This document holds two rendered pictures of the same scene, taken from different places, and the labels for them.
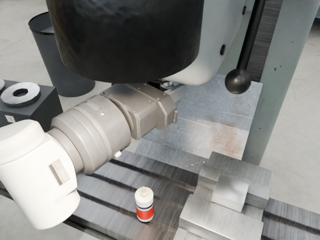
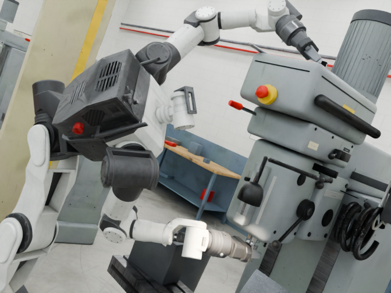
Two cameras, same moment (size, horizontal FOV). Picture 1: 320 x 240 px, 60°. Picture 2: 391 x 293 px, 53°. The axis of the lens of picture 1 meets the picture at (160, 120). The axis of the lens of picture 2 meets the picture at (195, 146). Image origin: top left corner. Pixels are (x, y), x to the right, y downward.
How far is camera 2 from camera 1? 1.03 m
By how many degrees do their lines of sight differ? 42
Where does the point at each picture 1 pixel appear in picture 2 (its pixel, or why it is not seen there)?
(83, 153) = (213, 241)
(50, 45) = not seen: hidden behind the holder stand
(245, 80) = (277, 243)
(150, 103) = (242, 246)
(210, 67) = (268, 234)
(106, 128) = (224, 240)
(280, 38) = (331, 281)
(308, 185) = not seen: outside the picture
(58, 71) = not seen: hidden behind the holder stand
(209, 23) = (272, 219)
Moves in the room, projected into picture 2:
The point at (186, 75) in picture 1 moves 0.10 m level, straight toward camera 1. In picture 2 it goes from (259, 233) to (248, 237)
